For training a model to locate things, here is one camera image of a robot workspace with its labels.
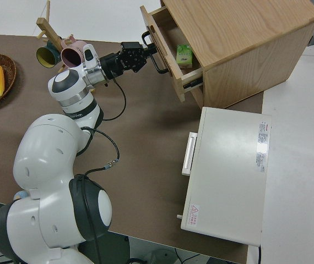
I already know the white toaster oven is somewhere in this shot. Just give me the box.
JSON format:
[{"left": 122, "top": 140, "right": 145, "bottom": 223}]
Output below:
[{"left": 176, "top": 106, "right": 273, "bottom": 246}]

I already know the black metal drawer handle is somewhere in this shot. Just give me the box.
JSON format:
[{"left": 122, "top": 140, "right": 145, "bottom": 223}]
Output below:
[{"left": 142, "top": 31, "right": 169, "bottom": 74}]

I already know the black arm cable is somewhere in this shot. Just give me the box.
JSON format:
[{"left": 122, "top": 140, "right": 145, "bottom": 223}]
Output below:
[{"left": 75, "top": 76, "right": 127, "bottom": 264}]

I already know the pink mug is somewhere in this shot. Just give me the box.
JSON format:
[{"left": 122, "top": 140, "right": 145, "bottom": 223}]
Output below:
[{"left": 60, "top": 40, "right": 88, "bottom": 68}]

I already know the dark blue mug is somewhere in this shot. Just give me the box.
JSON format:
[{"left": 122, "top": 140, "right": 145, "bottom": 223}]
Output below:
[{"left": 36, "top": 41, "right": 61, "bottom": 68}]

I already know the light wooden drawer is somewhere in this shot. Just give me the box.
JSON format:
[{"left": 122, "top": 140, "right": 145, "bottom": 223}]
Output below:
[{"left": 140, "top": 5, "right": 204, "bottom": 102}]

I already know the green tissue pack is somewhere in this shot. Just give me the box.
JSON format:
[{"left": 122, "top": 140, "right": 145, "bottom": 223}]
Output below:
[{"left": 176, "top": 45, "right": 193, "bottom": 69}]

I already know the light wooden cabinet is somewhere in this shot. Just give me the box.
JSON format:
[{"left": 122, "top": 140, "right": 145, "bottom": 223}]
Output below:
[{"left": 161, "top": 0, "right": 314, "bottom": 109}]

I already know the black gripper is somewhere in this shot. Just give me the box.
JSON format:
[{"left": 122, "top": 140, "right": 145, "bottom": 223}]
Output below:
[{"left": 100, "top": 41, "right": 158, "bottom": 80}]

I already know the wooden mug tree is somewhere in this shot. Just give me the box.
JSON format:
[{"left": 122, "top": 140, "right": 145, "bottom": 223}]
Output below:
[{"left": 36, "top": 0, "right": 75, "bottom": 74}]

